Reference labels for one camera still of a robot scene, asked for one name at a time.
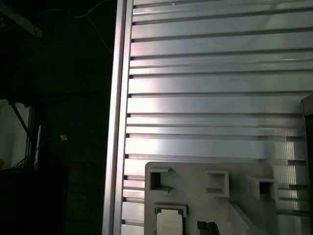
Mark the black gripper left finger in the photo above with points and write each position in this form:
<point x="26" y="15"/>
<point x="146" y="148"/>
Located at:
<point x="202" y="225"/>

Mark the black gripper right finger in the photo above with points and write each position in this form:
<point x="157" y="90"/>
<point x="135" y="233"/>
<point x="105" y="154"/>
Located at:
<point x="213" y="228"/>

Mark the CPU with silver lid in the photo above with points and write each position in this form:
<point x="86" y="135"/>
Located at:
<point x="170" y="222"/>

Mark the grey parts rack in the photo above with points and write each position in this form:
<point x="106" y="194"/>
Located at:
<point x="195" y="208"/>

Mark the black open PC case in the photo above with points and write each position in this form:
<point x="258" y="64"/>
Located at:
<point x="308" y="105"/>

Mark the grey angled bar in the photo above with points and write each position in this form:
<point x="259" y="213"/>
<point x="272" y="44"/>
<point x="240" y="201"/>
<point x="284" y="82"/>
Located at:
<point x="22" y="20"/>

